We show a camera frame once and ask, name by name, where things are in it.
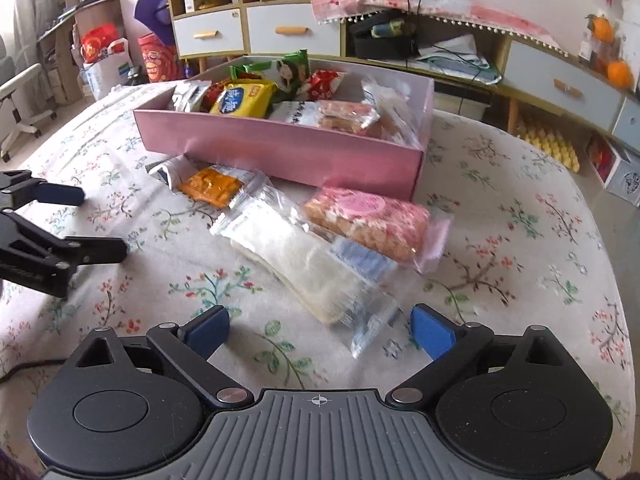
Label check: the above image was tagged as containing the orange white snack packet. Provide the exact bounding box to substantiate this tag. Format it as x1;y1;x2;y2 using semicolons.
167;80;212;113

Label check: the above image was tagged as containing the white rice cracker pack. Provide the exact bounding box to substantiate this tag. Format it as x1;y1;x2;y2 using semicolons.
210;176;399;359
361;77;422;148

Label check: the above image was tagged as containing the white monkey biscuit pack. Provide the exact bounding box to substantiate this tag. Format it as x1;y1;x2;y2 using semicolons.
269;101;321;127

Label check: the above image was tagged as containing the green snack bag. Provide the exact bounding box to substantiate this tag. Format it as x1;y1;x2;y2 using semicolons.
230;50;310;103

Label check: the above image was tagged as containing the brown cracker stack pack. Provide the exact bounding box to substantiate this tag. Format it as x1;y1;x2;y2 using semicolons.
303;188;452;274

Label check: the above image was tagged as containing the blue white snack packet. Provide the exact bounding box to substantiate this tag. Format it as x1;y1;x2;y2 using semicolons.
145;155;198;191

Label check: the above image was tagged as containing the yellow egg tray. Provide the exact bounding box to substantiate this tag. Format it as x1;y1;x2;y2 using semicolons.
515;117;580;174

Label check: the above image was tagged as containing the red snack bag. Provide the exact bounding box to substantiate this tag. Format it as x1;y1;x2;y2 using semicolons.
201;81;226;113

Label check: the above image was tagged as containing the yellow chip bag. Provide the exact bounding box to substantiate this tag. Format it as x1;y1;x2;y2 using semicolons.
209;79;279;118

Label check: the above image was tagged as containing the small red candy packet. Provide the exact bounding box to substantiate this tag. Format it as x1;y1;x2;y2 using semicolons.
297;70;346;101

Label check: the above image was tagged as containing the pink cardboard box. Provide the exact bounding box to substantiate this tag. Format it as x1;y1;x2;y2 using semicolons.
134;58;434;200

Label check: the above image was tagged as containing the orange fruit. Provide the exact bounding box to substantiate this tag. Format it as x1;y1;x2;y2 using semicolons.
606;60;634;91
588;14;615;44

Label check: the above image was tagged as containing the wooden TV cabinet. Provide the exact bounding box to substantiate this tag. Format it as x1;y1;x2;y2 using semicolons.
168;0;639;150

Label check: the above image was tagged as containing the orange yellow snack packet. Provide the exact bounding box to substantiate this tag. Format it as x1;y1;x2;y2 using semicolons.
177;165;259;208

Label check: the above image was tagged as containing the pink round cookie pack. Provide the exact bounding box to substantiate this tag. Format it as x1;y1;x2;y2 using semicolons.
317;100;382;139

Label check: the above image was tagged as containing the pink floral cloth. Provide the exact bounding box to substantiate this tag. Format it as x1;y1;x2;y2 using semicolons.
310;0;568;58

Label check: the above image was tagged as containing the floral tablecloth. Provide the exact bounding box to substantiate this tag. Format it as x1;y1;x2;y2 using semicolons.
1;84;637;478

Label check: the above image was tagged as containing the red lantern bag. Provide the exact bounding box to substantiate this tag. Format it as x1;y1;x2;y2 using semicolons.
138;32;183;82

